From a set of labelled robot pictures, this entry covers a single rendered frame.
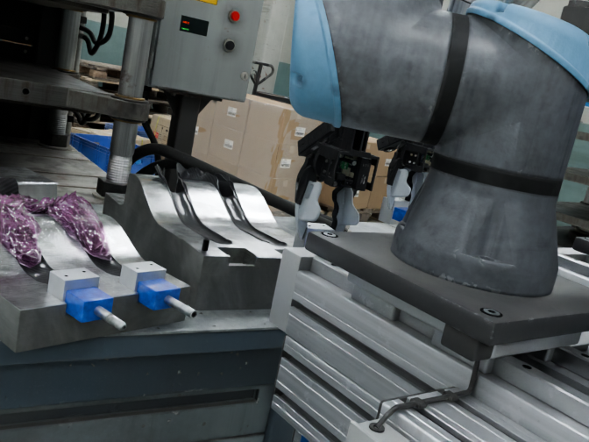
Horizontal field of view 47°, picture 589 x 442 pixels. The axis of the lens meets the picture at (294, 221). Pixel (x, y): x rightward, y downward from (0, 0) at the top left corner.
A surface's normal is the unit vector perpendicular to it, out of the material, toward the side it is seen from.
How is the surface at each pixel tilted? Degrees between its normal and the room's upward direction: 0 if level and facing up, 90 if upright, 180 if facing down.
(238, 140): 89
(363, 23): 70
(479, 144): 90
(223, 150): 91
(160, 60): 90
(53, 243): 29
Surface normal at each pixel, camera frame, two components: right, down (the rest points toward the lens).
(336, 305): -0.78, -0.03
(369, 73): -0.10, 0.32
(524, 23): -0.42, 0.05
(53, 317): 0.74, 0.29
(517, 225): 0.18, -0.07
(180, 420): 0.52, 0.29
